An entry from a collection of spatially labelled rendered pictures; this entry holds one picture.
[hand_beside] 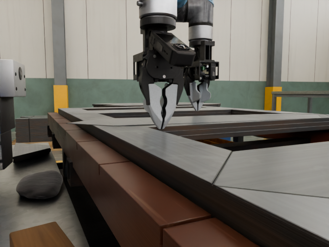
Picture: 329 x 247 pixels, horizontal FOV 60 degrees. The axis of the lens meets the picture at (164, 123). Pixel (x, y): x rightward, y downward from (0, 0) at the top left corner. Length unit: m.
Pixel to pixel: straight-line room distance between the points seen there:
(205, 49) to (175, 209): 0.71
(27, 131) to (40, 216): 4.43
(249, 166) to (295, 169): 0.04
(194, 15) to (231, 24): 7.98
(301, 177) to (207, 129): 0.40
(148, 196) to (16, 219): 0.41
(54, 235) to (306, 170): 0.31
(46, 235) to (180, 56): 0.32
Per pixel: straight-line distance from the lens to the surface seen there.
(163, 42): 0.51
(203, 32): 0.89
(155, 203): 0.23
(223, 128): 0.65
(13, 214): 0.65
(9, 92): 0.79
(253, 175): 0.24
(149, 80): 0.54
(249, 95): 8.98
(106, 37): 7.79
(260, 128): 0.72
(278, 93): 4.41
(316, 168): 0.28
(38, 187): 0.70
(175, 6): 0.59
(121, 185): 0.28
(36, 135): 5.01
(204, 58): 0.87
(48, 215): 0.61
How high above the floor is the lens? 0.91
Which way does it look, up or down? 6 degrees down
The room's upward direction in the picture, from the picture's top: straight up
